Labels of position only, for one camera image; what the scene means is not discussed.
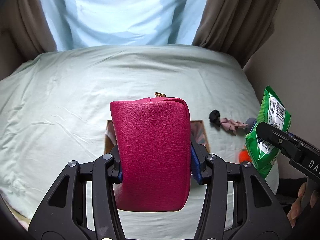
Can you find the green snack packet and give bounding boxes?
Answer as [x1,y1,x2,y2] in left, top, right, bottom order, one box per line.
[245,86,291,178]

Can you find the orange plush carrot toy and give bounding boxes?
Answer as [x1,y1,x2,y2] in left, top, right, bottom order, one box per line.
[239,148,252,163]

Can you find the black sock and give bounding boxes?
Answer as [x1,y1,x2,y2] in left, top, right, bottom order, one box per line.
[209,109,221,127]

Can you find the cardboard box with pink lining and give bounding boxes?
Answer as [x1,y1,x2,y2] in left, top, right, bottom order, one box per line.
[104,120,210,153]

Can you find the magenta leather pouch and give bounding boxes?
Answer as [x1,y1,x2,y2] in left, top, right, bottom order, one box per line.
[110,97,191,212]

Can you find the person's right hand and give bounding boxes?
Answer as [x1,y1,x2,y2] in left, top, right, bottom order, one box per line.
[287,182,319,228]

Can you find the grey-blue rolled sock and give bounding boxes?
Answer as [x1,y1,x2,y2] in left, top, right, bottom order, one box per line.
[245,118,257,134]

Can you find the dusty pink scrunchie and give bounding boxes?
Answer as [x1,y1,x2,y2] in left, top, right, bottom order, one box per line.
[220,118,248,135]

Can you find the pale green bed sheet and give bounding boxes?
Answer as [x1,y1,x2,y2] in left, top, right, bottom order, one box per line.
[0,44,281,240]

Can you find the right brown curtain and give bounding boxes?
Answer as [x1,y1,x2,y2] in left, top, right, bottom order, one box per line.
[193,0,280,67]

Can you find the brown curtain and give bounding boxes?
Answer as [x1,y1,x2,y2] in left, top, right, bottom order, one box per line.
[0,0,58,61]
[193,0,280,67]

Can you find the left brown curtain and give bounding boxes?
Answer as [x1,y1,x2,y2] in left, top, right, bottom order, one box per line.
[0,0,58,61]

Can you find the light blue hanging cloth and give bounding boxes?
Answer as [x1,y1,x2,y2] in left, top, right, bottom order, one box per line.
[41,0,206,51]

